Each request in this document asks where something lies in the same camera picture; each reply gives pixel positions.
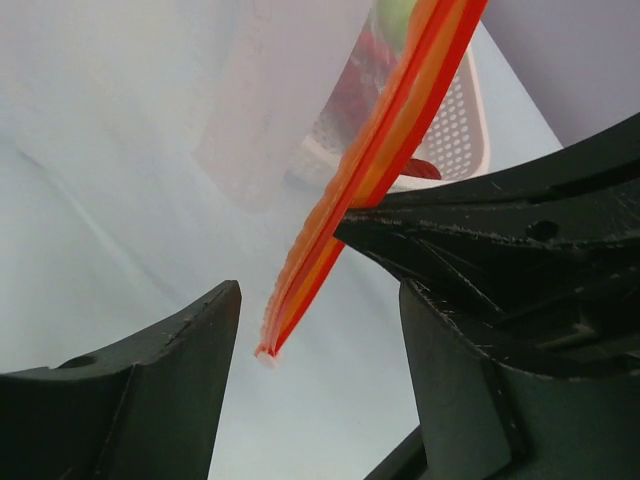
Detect clear bag with orange zipper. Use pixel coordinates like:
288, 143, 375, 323
1, 1, 485, 372

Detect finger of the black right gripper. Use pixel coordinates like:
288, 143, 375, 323
335, 116, 639, 372

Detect white perforated plastic basket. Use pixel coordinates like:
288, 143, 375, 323
284, 49, 490, 194

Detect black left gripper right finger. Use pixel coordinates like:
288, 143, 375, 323
371, 280, 639, 479

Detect red toy lobster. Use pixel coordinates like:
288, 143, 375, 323
327, 29, 444, 181

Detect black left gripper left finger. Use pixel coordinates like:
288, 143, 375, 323
1, 281, 241, 479

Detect green toy apple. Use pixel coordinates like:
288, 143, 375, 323
374, 0, 416, 54

